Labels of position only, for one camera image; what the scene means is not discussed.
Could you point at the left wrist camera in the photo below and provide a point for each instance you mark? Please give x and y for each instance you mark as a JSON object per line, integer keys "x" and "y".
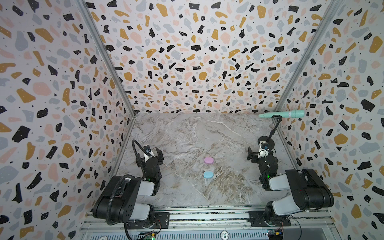
{"x": 148, "y": 151}

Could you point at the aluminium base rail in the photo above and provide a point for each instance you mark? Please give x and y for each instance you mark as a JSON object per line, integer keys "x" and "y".
{"x": 216, "y": 223}

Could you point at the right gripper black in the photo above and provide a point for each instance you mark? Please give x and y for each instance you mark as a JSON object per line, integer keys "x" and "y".
{"x": 258, "y": 158}

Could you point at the blue earbud charging case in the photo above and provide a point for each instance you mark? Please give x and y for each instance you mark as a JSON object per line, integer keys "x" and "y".
{"x": 208, "y": 174}

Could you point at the mint green microphone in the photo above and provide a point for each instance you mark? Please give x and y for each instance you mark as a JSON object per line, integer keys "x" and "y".
{"x": 288, "y": 114}

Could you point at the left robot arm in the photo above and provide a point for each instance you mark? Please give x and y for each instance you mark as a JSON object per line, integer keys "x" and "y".
{"x": 118, "y": 202}

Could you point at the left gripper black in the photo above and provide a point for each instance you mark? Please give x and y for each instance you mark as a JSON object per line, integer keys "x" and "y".
{"x": 159, "y": 157}

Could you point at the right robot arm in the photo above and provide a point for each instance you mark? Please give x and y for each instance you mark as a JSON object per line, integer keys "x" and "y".
{"x": 308, "y": 191}

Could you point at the pink earbud charging case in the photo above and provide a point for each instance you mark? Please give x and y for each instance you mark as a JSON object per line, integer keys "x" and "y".
{"x": 209, "y": 160}

